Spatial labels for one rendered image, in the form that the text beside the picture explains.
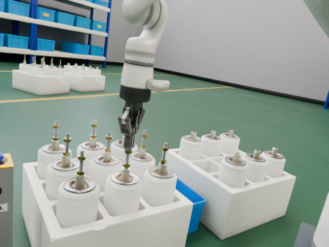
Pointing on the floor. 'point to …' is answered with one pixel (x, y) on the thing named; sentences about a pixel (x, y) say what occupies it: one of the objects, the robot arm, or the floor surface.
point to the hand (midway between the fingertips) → (129, 141)
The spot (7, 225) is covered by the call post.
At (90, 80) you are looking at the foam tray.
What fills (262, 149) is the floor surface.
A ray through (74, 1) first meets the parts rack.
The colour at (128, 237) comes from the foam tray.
